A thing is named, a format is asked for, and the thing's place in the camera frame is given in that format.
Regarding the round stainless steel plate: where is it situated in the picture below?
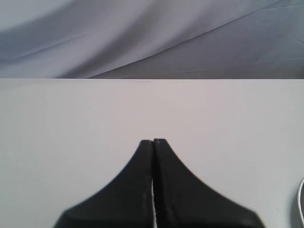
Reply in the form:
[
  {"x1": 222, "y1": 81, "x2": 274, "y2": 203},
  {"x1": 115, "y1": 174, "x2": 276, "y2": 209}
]
[{"x1": 297, "y1": 178, "x2": 304, "y2": 227}]

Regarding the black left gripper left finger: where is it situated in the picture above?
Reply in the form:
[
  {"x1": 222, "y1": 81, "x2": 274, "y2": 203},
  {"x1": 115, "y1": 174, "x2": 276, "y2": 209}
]
[{"x1": 55, "y1": 140, "x2": 152, "y2": 228}]

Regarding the grey backdrop cloth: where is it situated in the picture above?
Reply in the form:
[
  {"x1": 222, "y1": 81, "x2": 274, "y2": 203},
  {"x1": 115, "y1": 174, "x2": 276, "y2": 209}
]
[{"x1": 0, "y1": 0, "x2": 304, "y2": 79}]

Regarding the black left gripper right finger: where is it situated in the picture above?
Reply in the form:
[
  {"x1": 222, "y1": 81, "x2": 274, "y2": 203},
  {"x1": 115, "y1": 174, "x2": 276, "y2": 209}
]
[{"x1": 153, "y1": 139, "x2": 264, "y2": 228}]

